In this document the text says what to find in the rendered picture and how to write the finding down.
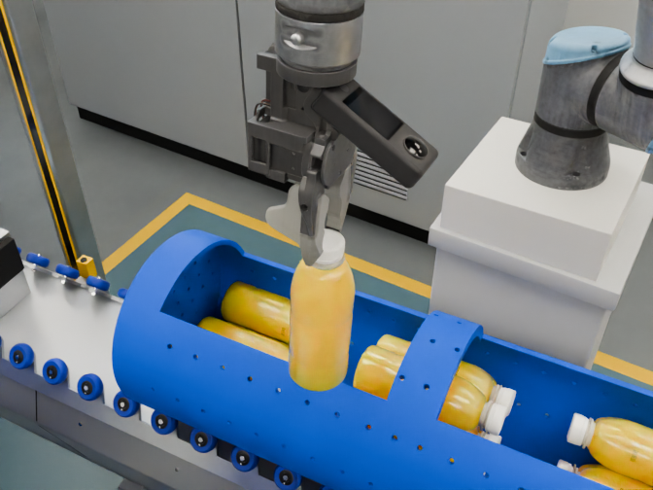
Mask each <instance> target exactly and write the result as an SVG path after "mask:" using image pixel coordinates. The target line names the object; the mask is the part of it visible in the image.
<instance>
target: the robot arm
mask: <svg viewBox="0 0 653 490"><path fill-rule="evenodd" d="M364 2H365V0H275V42H274V43H272V45H271V46H270V47H269V49H268V50H267V51H265V50H263V51H260V52H258V53H257V68H258V69H261V70H265V71H266V99H263V100H261V102H259V103H258V104H257V105H256V107H255V111H254V116H253V117H252V118H251V119H250V120H248V170H251V171H255V172H257V173H260V174H263V175H266V178H269V179H272V180H275V181H278V182H281V183H285V182H287V181H288V180H289V179H291V180H294V181H295V184H294V185H293V186H291V187H290V189H289V193H288V200H287V203H286V204H284V205H278V206H272V207H269V208H268V209H267V211H266V215H265V218H266V221H267V223H268V224H269V225H270V226H271V227H272V228H274V229H276V230H277V231H279V232H280V233H282V234H284V235H285V236H286V237H288V238H289V239H291V240H292V241H294V242H296V243H297V244H298V245H299V247H300V249H301V256H302V258H303V261H304V263H305V265H308V266H312V265H313V264H314V262H315V261H316V260H317V259H318V258H319V257H320V256H321V255H322V253H323V251H324V250H323V240H324V235H325V219H326V215H327V222H326V228H329V229H333V230H336V231H338V232H339V233H340V232H341V229H342V227H343V223H344V219H345V216H346V212H347V208H348V204H349V199H350V194H351V192H352V188H353V183H354V178H355V172H356V166H357V156H358V149H357V147H358V148H359V149H360V150H361V151H363V152H364V153H365V154H366V155H367V156H368V157H370V158H371V159H372V160H373V161H375V162H376V163H377V164H378V165H379V166H380V167H382V168H383V169H384V170H385V171H386V172H388V173H389V174H390V175H391V176H392V177H394V178H395V179H396V180H397V181H398V182H399V183H401V184H402V185H403V186H404V187H405V188H407V189H410V188H413V187H414V186H415V185H416V184H417V183H418V181H419V180H420V179H421V178H422V177H423V176H424V174H425V173H426V172H427V171H428V169H429V168H430V167H431V165H432V164H433V163H434V161H435V160H436V159H437V157H438V151H437V150H436V148H435V147H434V146H433V145H431V144H430V143H429V142H428V141H427V140H426V139H424V138H423V137H422V136H421V135H420V134H418V133H417V132H416V131H415V130H414V129H412V128H411V127H410V126H409V125H408V124H407V123H405V122H404V121H403V120H402V119H400V118H399V117H398V116H397V115H396V114H395V113H393V112H392V111H391V110H390V109H389V108H387V107H386V106H385V105H384V104H383V103H381V102H380V101H379V100H378V99H377V98H376V97H374V96H373V95H372V94H371V93H370V92H368V91H367V90H366V89H365V88H364V87H362V86H361V85H360V84H359V83H358V82H356V81H355V80H354V78H355V77H356V74H357V64H358V57H359V56H360V54H361V37H362V26H363V14H364ZM631 44H632V43H631V37H630V36H629V35H628V34H627V33H626V32H624V31H622V30H619V29H615V28H610V27H602V26H580V27H573V28H569V29H565V30H563V31H560V32H558V33H557V34H555V35H554V36H553V37H552V38H551V39H550V41H549V43H548V46H547V51H546V55H545V57H544V58H543V61H542V63H543V68H542V74H541V79H540V85H539V90H538V95H537V100H536V105H535V111H534V116H533V121H532V123H531V124H530V126H529V128H528V129H527V131H526V133H525V135H524V136H523V138H522V140H521V141H520V143H519V145H518V147H517V151H516V157H515V165H516V167H517V169H518V170H519V172H520V173H521V174H522V175H524V176H525V177H526V178H528V179H529V180H531V181H533V182H535V183H537V184H539V185H541V186H544V187H547V188H551V189H555V190H562V191H582V190H588V189H591V188H594V187H596V186H598V185H600V184H601V183H602V182H604V180H605V179H606V177H607V175H608V171H609V167H610V151H609V143H608V134H607V132H608V133H610V134H612V135H614V136H617V137H619V138H621V139H623V140H625V141H627V142H629V143H631V144H633V145H635V146H637V147H639V148H641V149H643V150H644V151H645V152H646V153H647V154H653V0H638V8H637V17H636V34H635V41H634V47H633V48H631V49H630V50H629V48H630V47H631ZM263 101H266V103H263ZM259 104H260V108H259V109H258V105H259ZM262 105H263V106H262ZM264 114H265V115H267V116H265V115H264ZM261 117H262V120H259V118H261Z"/></svg>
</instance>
